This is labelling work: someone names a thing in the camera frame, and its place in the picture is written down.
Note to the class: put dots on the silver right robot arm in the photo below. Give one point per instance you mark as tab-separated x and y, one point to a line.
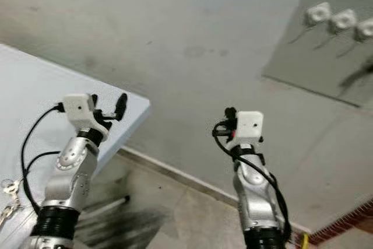
256	193

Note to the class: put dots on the grey table leg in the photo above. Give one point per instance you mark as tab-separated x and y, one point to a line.
113	202

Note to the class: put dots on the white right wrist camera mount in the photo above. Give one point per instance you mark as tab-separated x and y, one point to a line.
249	126

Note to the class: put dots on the grey wall board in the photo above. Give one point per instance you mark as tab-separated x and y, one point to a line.
309	62

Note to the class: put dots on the white folding table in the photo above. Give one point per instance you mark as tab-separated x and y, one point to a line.
35	80

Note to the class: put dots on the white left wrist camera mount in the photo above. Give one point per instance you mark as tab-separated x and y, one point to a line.
78	109

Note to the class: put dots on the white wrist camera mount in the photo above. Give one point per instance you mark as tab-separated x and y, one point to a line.
249	126
78	109

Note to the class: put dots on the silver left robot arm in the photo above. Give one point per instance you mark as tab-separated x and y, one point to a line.
73	170

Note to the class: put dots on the silver key bunch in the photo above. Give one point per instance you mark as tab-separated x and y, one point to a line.
9	199

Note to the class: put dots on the red ribbed mat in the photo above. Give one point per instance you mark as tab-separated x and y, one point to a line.
344	221

